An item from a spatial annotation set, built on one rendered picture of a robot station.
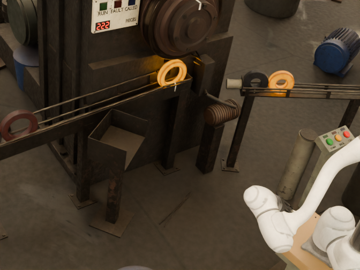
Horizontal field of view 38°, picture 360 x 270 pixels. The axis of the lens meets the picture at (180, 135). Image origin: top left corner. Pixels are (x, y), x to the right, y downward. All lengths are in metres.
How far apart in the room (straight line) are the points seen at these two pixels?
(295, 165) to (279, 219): 1.17
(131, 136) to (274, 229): 0.97
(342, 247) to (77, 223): 1.49
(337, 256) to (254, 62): 2.63
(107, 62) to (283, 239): 1.31
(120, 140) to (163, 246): 0.70
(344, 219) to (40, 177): 1.83
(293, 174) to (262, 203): 1.17
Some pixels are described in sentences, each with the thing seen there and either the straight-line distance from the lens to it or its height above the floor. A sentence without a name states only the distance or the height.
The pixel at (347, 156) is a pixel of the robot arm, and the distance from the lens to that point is 2.17.
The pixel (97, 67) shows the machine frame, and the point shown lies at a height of 0.87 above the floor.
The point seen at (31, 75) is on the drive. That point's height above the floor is 0.24.
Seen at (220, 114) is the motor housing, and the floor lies 0.51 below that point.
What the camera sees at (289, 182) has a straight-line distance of 3.36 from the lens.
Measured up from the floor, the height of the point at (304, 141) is 0.50.
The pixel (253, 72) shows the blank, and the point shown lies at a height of 0.77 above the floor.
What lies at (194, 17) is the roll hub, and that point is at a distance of 2.66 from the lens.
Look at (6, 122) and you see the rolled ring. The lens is 2.56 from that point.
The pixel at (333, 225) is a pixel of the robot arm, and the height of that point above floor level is 0.65.
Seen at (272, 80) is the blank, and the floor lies 0.74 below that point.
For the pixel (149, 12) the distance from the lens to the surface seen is 2.63.
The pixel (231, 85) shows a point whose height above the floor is 0.67.
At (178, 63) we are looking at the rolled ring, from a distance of 2.92.
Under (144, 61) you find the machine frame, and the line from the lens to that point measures 2.86.
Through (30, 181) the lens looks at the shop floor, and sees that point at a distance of 3.31.
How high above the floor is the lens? 2.38
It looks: 40 degrees down
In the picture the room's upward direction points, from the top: 11 degrees clockwise
